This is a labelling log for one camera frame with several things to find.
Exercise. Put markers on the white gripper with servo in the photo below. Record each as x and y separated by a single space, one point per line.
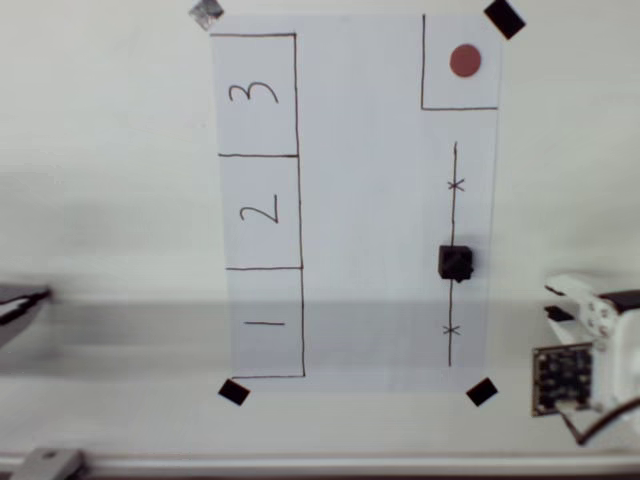
590 313

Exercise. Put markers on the black cube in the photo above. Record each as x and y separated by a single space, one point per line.
455 262

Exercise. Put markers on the black tape piece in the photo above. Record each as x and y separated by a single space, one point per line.
233 392
482 392
505 19

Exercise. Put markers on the white paper sheet with markings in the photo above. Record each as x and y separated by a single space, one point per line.
360 200

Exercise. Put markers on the red round sticker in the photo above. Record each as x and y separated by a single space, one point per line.
465 61

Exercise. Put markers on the grey tape piece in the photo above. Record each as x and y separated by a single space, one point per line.
206 14

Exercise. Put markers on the dark grey flat object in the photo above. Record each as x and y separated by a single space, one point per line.
17 312

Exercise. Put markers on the camera circuit board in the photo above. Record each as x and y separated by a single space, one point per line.
562 380

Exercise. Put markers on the grey metal bracket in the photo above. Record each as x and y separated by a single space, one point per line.
50 462

